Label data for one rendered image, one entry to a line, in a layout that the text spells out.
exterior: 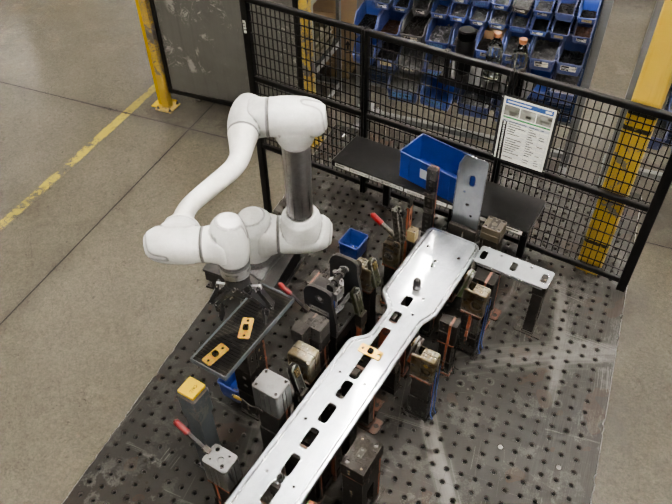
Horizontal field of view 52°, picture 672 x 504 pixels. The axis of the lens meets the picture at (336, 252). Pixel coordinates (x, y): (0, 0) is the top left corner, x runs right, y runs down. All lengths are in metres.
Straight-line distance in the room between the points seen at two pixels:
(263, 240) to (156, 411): 0.75
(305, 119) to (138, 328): 1.93
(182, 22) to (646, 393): 3.58
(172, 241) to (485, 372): 1.34
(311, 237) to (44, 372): 1.73
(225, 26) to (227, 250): 2.99
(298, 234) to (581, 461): 1.29
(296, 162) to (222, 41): 2.48
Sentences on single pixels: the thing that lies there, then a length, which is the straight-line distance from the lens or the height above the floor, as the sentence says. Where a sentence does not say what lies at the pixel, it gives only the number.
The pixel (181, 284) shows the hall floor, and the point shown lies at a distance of 3.99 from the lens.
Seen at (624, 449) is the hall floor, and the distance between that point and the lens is 3.51.
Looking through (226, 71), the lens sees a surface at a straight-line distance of 4.92.
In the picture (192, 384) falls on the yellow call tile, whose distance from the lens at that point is 2.12.
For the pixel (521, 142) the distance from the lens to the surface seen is 2.81.
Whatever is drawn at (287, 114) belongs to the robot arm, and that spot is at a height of 1.62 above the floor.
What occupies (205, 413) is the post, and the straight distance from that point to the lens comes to 2.19.
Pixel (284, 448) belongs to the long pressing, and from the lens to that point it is 2.15.
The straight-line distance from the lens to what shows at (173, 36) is 5.03.
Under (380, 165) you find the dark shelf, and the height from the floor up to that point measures 1.03.
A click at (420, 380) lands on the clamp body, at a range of 2.37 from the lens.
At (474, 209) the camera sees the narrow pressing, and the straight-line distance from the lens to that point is 2.71.
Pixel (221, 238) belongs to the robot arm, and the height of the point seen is 1.60.
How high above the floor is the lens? 2.88
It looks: 45 degrees down
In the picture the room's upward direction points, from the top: 1 degrees counter-clockwise
